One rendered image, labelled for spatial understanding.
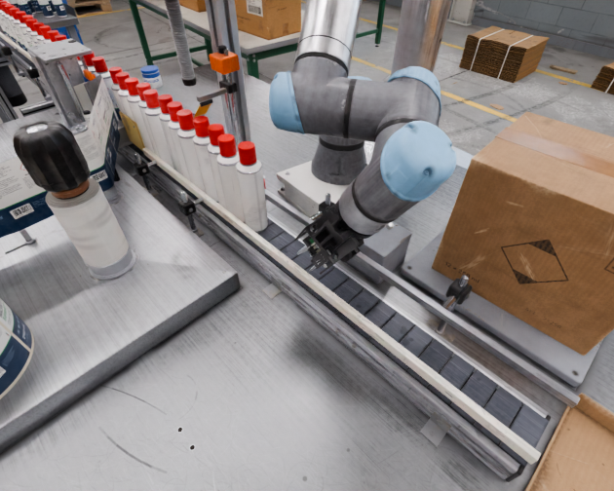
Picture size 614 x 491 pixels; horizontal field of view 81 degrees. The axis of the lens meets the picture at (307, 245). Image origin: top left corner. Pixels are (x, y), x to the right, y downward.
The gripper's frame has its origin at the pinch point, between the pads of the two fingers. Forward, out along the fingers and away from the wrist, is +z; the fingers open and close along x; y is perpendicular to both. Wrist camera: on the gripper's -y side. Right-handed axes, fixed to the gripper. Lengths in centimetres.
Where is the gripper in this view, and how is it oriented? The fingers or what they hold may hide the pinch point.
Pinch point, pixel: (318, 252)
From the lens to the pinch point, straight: 69.1
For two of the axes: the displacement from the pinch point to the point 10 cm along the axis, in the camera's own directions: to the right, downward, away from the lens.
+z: -3.5, 3.6, 8.6
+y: -7.1, 4.9, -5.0
